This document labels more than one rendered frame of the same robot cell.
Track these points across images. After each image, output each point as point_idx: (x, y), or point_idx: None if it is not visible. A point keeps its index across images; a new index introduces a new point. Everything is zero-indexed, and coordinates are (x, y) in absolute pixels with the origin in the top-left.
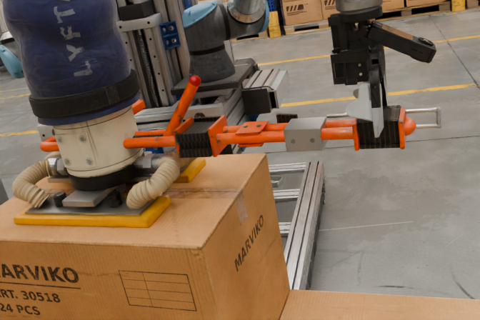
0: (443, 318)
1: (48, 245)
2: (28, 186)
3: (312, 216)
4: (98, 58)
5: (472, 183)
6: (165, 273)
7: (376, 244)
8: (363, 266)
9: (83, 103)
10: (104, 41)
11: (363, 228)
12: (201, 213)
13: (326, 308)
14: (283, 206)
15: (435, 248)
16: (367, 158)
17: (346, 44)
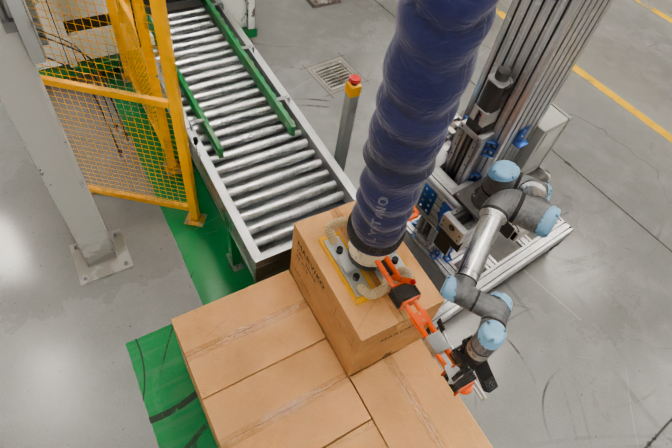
0: (457, 421)
1: (320, 271)
2: (331, 233)
3: (513, 270)
4: (381, 239)
5: (659, 334)
6: (348, 328)
7: (540, 313)
8: (515, 318)
9: (363, 248)
10: (390, 233)
11: (548, 294)
12: (380, 318)
13: (422, 365)
14: (509, 243)
15: (567, 351)
16: (624, 240)
17: (463, 352)
